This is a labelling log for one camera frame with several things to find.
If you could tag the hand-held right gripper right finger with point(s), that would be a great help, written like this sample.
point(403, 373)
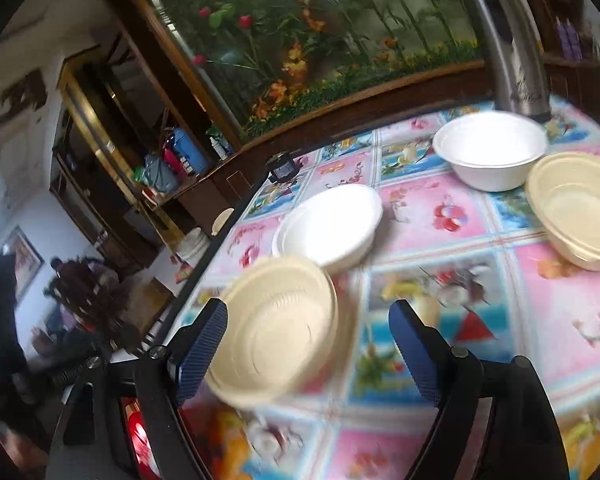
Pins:
point(414, 355)

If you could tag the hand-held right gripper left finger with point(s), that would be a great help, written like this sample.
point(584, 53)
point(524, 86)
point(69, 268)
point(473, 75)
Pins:
point(200, 355)

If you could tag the white foam plate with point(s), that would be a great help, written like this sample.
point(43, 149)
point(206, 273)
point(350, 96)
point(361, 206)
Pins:
point(276, 246)

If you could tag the large white foam bowl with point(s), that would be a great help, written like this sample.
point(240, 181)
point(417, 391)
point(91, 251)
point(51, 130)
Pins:
point(332, 227)

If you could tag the white plastic bucket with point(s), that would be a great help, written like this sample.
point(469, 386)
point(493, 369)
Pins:
point(195, 250)

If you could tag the colourful printed tablecloth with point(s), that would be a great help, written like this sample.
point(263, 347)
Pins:
point(440, 240)

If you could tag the grey blue kettle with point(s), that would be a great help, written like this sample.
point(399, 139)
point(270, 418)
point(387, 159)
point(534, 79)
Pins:
point(158, 175)

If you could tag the green bag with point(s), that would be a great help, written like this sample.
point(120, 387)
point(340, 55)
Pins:
point(139, 174)

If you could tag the red thermos flask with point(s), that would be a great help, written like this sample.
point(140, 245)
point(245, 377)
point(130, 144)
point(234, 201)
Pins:
point(172, 157)

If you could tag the blue thermos flask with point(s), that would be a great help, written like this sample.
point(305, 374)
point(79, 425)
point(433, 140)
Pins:
point(189, 152)

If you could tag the small black device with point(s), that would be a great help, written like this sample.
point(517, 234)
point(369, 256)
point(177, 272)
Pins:
point(282, 166)

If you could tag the white spray bottle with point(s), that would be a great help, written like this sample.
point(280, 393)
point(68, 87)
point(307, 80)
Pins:
point(219, 142)

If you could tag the stainless steel thermos jug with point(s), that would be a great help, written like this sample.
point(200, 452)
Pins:
point(510, 60)

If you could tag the artificial flower display cabinet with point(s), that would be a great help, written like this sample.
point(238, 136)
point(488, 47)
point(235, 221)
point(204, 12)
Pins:
point(330, 35)

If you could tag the purple bottle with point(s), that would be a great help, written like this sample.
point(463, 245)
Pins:
point(562, 37)
point(574, 40)

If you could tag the framed wall picture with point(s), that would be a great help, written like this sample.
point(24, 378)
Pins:
point(22, 260)

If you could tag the gold door frame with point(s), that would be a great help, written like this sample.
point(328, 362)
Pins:
point(105, 145)

